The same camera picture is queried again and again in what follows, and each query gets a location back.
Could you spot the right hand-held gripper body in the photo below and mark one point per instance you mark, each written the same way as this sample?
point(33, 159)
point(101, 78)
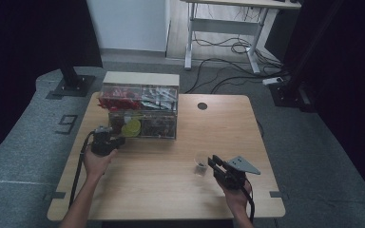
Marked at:
point(233, 177)

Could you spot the white power strip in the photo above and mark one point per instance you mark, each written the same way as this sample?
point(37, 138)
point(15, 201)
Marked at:
point(272, 80)

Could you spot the pile of silver packets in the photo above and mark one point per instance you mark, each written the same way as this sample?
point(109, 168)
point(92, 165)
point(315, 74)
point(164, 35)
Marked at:
point(158, 98)

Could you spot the dark red dried pieces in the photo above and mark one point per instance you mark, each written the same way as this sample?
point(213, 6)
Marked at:
point(117, 124)

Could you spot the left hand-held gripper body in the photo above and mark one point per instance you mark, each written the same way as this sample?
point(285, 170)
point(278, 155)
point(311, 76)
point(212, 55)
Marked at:
point(103, 144)

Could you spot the pile of dark dried fruit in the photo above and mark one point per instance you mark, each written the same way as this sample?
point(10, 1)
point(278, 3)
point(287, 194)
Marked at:
point(158, 128)

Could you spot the white desk frame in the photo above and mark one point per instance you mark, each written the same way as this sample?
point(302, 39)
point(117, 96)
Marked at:
point(225, 27)

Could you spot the pile of red packets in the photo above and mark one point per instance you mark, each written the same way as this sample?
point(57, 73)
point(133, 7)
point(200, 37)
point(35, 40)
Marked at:
point(119, 98)

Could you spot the dark curtain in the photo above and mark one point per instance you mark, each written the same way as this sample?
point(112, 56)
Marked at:
point(355, 79)
point(28, 47)

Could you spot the person's right hand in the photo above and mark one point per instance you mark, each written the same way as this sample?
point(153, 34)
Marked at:
point(239, 199)

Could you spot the black table grommet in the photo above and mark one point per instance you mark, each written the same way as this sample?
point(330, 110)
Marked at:
point(202, 106)

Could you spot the clear glass cup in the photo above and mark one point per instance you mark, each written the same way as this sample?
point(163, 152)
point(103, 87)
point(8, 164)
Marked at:
point(199, 156)

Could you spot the small dark dried piece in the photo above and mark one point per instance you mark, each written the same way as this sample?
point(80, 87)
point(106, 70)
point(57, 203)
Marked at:
point(200, 164)

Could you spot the clear acrylic organizer box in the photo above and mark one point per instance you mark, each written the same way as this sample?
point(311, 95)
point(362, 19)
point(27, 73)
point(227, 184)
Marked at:
point(139, 79)

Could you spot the person's left hand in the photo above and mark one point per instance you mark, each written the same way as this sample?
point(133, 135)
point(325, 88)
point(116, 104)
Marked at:
point(96, 164)

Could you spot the black metal stand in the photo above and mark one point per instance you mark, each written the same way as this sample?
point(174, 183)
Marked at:
point(290, 95)

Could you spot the black stand with base plate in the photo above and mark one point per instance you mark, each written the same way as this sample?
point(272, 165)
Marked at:
point(74, 84)

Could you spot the black tape strip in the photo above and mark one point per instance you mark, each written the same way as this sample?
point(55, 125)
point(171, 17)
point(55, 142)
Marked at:
point(57, 195)
point(277, 194)

